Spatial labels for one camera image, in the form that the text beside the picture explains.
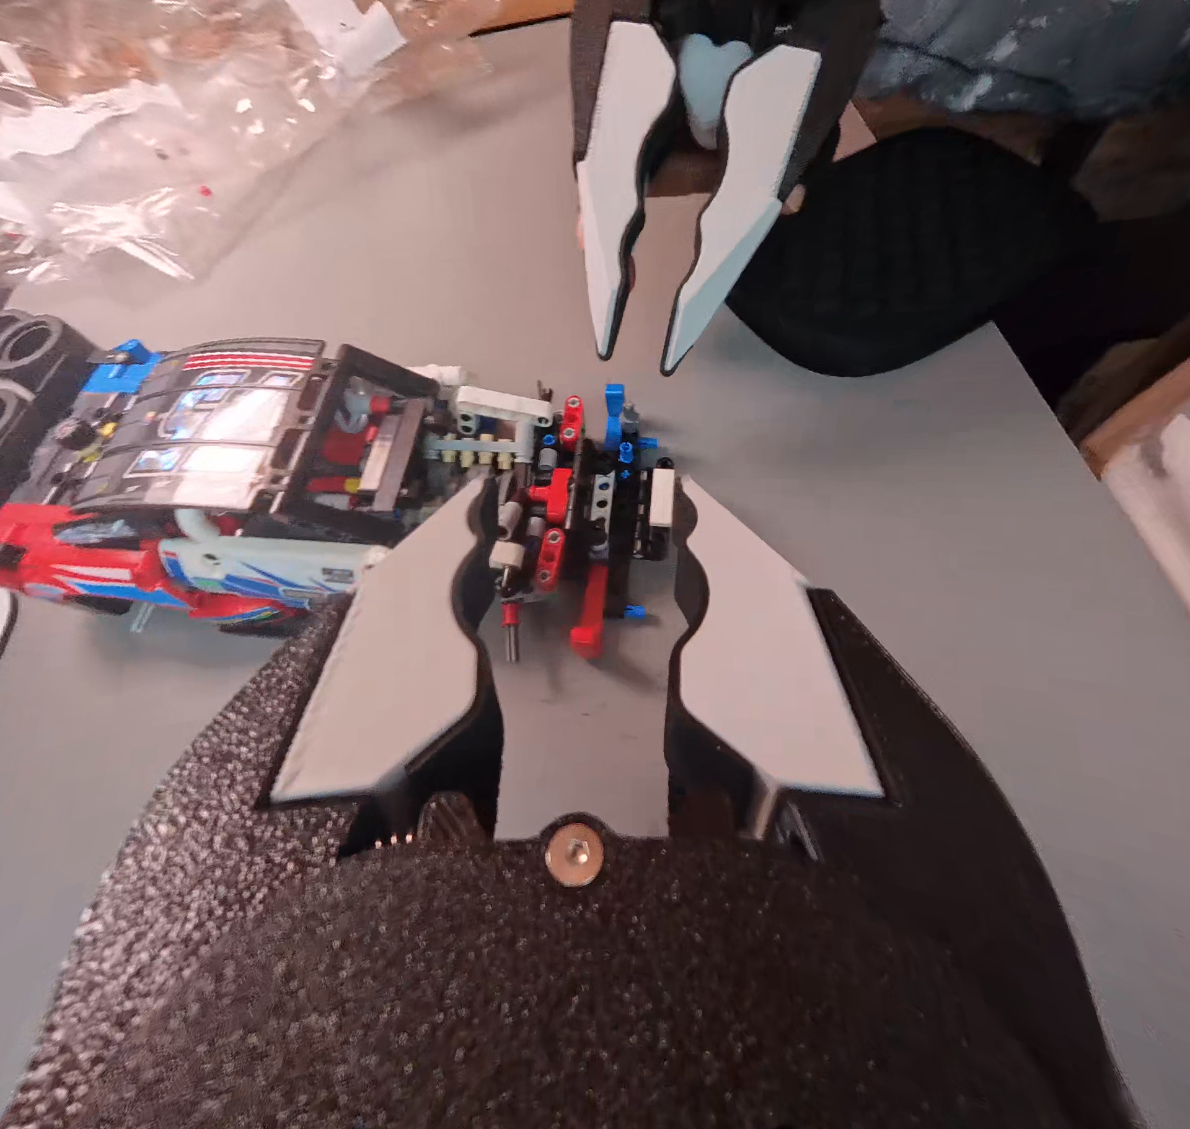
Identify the toy brick race car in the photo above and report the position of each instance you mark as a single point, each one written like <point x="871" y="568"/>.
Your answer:
<point x="233" y="423"/>

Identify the black toy tyre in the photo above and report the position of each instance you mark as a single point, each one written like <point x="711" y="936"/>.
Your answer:
<point x="66" y="349"/>
<point x="38" y="442"/>

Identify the grey desk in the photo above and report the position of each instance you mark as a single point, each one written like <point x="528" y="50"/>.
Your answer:
<point x="930" y="516"/>

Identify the person's right hand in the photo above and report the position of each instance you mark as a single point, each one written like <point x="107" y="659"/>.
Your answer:
<point x="679" y="173"/>

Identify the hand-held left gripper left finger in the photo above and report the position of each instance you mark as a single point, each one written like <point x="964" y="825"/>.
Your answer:
<point x="382" y="674"/>

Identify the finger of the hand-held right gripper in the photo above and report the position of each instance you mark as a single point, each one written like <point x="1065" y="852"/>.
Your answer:
<point x="767" y="144"/>
<point x="618" y="125"/>

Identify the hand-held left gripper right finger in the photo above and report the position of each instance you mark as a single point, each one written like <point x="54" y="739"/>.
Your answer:
<point x="782" y="674"/>

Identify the person's pale patterned sweatshirt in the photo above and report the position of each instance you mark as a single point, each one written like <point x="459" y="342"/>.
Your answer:
<point x="1163" y="497"/>

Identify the black mesh chair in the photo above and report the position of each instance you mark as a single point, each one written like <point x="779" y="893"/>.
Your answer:
<point x="912" y="256"/>

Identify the pile of clear plastic bags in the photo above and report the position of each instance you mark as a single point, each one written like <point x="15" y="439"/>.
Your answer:
<point x="187" y="79"/>

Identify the person's right forearm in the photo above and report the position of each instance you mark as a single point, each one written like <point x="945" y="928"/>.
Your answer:
<point x="1023" y="23"/>

